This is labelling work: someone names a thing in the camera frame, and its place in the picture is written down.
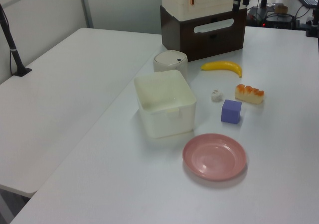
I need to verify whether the purple cube block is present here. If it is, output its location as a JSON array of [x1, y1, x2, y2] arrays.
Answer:
[[221, 99, 243, 124]]

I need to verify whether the small beige trash can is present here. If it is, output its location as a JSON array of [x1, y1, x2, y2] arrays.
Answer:
[[153, 50, 189, 82]]

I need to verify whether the black table clamp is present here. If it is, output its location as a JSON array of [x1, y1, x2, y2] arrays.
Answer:
[[305, 2, 319, 37]]

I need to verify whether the small brown cardboard item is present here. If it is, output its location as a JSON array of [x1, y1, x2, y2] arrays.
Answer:
[[274, 4, 289, 14]]

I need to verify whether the black electronics box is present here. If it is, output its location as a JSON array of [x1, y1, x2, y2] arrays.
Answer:
[[264, 13, 294, 29]]

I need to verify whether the dark brown drawer box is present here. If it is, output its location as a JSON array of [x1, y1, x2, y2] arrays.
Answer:
[[159, 5, 247, 62]]

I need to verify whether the black monitor stand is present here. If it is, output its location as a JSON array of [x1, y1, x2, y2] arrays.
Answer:
[[248, 0, 270, 23]]

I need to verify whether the pink plastic plate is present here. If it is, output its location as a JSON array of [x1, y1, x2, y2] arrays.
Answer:
[[182, 133, 247, 182]]

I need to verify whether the cream toy refrigerator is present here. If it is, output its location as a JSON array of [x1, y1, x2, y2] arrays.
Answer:
[[161, 0, 238, 21]]

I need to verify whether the crumpled white paper ball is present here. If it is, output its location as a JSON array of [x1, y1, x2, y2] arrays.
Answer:
[[210, 89, 223, 102]]

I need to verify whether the yellow toy banana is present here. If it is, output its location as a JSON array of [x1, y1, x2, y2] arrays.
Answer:
[[200, 60, 243, 79]]

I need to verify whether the white square plastic box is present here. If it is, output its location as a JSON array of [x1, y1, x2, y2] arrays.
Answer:
[[133, 69, 197, 139]]

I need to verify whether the grey partition frame post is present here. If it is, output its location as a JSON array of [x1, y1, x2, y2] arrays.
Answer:
[[77, 0, 95, 29]]

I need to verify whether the black camera stand pole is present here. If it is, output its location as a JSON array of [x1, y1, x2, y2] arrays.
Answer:
[[0, 2, 32, 77]]

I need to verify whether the toy bread loaf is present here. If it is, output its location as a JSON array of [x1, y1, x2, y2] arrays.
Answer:
[[234, 84, 266, 105]]

